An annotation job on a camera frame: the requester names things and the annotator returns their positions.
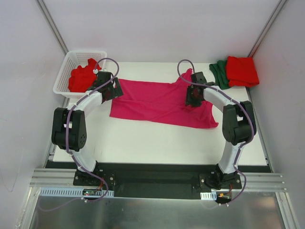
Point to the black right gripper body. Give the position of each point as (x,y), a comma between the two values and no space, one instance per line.
(192,102)

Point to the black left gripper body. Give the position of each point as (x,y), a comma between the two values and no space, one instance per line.
(117,88)

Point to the pink t shirt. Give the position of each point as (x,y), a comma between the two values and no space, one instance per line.
(161,103)

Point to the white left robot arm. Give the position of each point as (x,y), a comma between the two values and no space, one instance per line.
(69,130)

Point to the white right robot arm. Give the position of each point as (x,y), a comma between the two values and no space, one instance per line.
(238,126)

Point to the red t shirt in basket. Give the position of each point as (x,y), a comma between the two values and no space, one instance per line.
(82,78)

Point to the folded green t shirt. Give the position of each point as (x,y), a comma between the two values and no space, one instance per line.
(219,71)

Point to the white perforated plastic basket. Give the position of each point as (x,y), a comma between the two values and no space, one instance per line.
(72,60)

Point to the folded red t shirt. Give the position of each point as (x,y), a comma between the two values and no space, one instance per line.
(241,71)

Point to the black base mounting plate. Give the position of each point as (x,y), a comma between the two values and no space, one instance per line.
(152,180)

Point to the right white cable duct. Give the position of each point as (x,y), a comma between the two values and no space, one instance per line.
(208,195)

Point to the white cable duct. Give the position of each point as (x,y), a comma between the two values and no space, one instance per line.
(208,195)
(75,192)

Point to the right aluminium rail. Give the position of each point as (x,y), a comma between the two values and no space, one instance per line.
(265,182)

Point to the aluminium rail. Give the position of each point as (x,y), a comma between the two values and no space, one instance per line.
(52,177)
(265,182)

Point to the left aluminium frame post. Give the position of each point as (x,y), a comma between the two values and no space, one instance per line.
(52,25)

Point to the left aluminium rail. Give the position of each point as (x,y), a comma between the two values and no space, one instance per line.
(52,177)

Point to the left white cable duct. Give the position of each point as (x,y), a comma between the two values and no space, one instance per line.
(75,192)

